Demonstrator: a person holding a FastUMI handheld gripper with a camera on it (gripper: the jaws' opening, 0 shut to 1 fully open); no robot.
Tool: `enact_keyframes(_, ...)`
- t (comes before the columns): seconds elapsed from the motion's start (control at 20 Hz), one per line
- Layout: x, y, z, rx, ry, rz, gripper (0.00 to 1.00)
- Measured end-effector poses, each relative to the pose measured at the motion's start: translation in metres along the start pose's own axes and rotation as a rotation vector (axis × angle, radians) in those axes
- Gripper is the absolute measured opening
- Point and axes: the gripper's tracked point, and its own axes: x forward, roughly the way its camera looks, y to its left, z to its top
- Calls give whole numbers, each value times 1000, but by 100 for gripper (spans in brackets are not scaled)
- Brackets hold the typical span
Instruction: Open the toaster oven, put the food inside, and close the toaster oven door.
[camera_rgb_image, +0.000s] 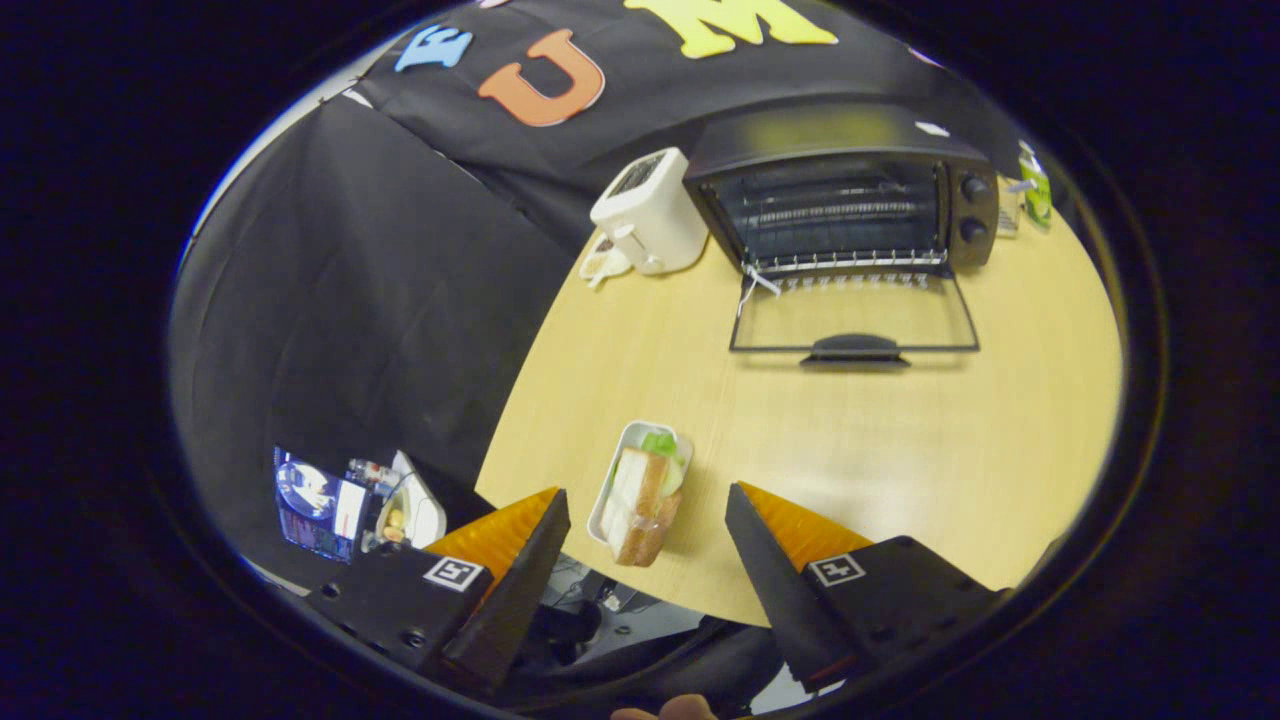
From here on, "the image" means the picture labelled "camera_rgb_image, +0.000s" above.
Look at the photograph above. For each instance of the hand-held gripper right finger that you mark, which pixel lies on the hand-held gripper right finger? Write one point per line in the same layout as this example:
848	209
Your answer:
775	590

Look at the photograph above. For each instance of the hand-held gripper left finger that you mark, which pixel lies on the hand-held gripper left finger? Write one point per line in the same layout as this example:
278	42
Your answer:
520	590

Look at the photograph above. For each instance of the sandwich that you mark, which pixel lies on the sandwich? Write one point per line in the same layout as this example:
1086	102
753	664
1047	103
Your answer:
640	500

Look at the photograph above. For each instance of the black toaster oven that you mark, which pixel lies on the black toaster oven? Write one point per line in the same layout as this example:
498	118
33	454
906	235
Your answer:
830	130

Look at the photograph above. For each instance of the white food tray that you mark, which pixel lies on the white food tray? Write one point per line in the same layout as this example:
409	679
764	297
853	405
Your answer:
632	432

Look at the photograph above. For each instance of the white pop-up toaster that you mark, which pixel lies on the white pop-up toaster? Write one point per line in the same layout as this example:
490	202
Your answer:
655	215

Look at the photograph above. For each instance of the white curved plastic item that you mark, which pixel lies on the white curved plastic item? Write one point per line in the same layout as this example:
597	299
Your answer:
425	510

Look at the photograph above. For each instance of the blue printed box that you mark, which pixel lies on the blue printed box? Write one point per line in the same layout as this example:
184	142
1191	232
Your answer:
310	500

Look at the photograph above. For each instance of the green label drink bottle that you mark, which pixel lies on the green label drink bottle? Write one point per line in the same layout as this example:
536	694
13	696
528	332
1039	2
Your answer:
1036	190

